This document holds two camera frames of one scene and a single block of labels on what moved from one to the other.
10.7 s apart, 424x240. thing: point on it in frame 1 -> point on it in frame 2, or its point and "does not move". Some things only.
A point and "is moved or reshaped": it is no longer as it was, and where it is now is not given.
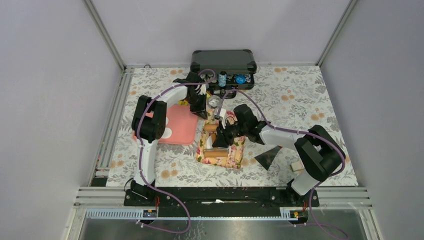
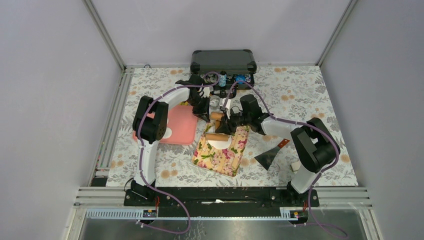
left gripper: x=200 y=111 does not move
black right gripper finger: x=222 y=139 -> x=226 y=127
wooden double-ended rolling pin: x=212 y=152 -> x=214 y=136
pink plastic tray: x=181 y=127 does not move
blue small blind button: x=240 y=79 does not move
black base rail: x=219 y=203 does not move
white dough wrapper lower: x=167 y=133 does not move
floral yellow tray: x=235 y=152 is moved or reshaped
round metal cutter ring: x=214 y=101 does not move
